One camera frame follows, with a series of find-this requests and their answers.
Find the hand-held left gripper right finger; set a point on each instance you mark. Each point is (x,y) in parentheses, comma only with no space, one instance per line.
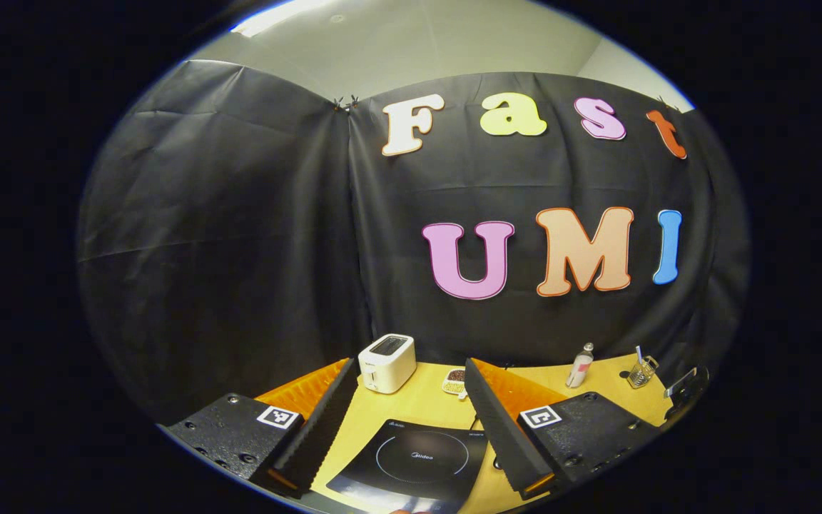
(504,435)

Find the black induction cooktop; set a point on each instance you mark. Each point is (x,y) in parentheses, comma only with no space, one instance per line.
(411,478)

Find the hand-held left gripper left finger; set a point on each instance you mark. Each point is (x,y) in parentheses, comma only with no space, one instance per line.
(325,428)

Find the white divided dish with beans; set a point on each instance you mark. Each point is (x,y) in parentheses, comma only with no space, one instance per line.
(455,383)

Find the clear bottle with pink label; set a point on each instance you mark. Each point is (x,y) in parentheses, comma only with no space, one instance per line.
(580,368)

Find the white toaster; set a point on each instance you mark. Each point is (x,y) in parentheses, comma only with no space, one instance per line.
(386,368)

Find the small clear glass cup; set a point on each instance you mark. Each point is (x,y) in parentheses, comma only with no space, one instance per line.
(643,375)

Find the black backdrop cloth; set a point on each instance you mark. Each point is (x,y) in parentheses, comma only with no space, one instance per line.
(240,250)

